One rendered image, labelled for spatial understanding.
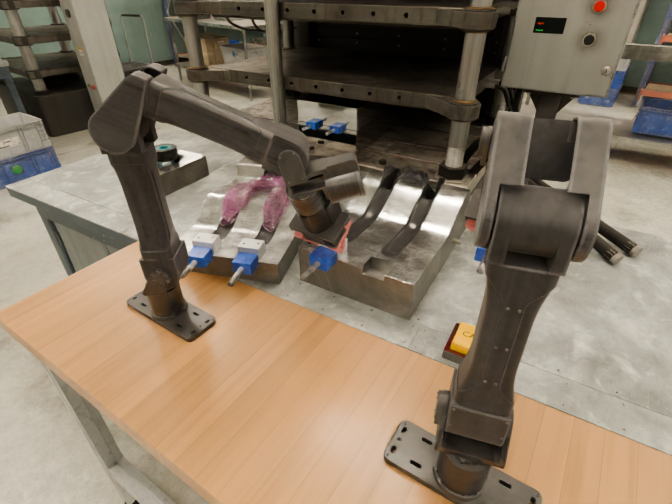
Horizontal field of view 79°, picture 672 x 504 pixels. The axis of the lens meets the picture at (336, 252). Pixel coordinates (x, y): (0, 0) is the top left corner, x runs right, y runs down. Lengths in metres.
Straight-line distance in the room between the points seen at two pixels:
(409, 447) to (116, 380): 0.49
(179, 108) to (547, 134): 0.47
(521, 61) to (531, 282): 1.13
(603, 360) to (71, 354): 0.95
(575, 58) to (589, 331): 0.83
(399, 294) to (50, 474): 1.37
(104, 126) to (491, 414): 0.63
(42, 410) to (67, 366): 1.13
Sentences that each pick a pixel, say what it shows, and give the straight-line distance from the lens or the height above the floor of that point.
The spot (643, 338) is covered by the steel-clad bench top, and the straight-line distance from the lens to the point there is 0.97.
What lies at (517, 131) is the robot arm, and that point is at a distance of 0.40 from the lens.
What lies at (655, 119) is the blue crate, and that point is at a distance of 4.44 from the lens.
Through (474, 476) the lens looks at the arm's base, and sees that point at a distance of 0.59.
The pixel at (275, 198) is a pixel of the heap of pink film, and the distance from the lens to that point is 1.03.
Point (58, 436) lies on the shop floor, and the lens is 1.89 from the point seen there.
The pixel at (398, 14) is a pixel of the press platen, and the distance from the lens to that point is 1.51.
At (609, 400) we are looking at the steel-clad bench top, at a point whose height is 0.80.
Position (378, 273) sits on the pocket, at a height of 0.86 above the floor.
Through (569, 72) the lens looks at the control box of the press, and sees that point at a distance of 1.47.
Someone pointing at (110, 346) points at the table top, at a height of 0.80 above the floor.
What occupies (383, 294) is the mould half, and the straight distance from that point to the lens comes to 0.82.
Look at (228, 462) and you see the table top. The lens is 0.66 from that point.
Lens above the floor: 1.36
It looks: 34 degrees down
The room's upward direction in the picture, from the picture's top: straight up
